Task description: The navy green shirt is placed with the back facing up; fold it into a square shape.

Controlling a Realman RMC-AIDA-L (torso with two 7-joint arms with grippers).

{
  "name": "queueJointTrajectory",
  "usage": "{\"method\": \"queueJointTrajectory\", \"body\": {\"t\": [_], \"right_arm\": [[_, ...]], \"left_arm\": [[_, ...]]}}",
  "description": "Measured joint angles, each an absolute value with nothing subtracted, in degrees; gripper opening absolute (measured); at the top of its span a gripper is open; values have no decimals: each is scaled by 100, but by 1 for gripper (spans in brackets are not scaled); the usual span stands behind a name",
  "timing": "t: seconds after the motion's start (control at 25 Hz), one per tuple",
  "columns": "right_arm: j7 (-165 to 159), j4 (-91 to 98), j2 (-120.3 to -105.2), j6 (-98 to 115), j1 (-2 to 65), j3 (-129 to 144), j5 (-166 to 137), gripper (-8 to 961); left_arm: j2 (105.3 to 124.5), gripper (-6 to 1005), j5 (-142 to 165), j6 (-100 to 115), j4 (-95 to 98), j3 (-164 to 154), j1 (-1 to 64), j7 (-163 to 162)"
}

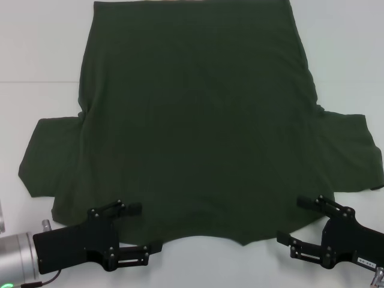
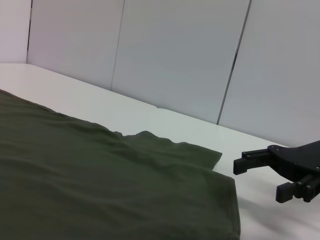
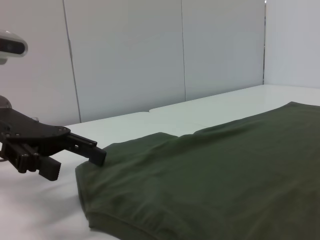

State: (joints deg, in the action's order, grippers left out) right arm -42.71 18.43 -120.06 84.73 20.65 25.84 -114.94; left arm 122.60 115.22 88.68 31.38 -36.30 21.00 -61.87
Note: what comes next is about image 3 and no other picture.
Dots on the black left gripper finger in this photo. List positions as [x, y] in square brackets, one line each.
[51, 168]
[92, 153]

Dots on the dark green t-shirt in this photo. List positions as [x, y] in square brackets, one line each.
[200, 175]

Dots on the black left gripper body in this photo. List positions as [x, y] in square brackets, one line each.
[30, 135]

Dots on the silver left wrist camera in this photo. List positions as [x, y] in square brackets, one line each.
[11, 47]

